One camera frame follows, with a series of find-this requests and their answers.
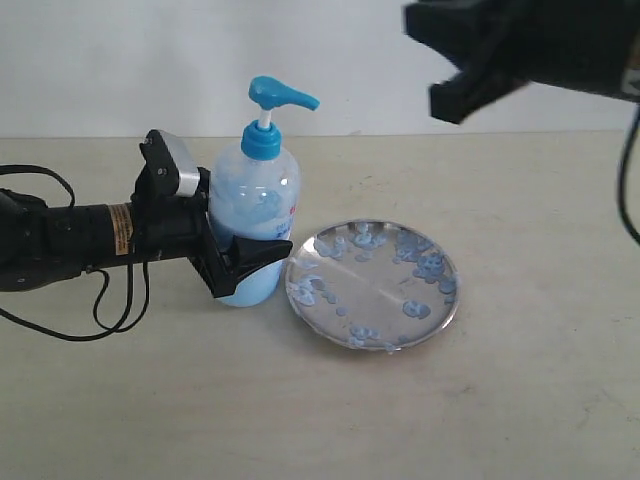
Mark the round steel plate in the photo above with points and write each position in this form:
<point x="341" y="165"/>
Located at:
<point x="375" y="285"/>

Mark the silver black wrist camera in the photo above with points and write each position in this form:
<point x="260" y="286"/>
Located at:
<point x="172" y="167"/>

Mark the blue pump soap bottle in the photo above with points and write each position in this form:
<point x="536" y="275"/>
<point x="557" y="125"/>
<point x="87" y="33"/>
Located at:
<point x="255" y="182"/>

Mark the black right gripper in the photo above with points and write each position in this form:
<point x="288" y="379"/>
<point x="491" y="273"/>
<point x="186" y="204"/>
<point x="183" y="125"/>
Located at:
<point x="585" y="46"/>

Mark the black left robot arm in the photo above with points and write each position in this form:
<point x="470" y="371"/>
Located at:
<point x="42" y="245"/>

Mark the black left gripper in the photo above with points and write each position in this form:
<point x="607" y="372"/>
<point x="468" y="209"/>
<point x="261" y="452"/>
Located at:
<point x="177" y="227"/>

